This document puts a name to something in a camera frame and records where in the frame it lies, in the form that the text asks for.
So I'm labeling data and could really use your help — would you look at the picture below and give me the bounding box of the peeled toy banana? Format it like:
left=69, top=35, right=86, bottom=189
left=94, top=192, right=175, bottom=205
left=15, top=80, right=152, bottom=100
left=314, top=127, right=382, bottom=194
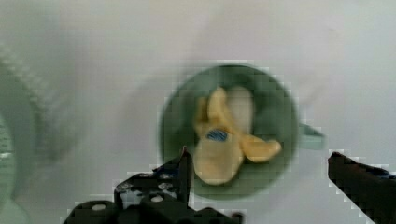
left=193, top=87, right=282, bottom=186

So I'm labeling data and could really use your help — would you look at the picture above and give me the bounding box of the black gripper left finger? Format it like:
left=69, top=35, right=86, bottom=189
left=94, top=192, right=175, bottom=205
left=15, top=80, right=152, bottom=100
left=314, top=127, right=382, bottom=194
left=114, top=146, right=193, bottom=209

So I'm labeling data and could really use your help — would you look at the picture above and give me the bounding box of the green colander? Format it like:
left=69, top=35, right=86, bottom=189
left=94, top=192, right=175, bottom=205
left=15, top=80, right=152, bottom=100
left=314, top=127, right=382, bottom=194
left=1, top=45, right=76, bottom=224

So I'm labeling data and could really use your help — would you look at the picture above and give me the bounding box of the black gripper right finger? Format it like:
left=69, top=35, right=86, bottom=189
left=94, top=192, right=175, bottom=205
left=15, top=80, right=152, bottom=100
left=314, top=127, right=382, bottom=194
left=328, top=152, right=396, bottom=224

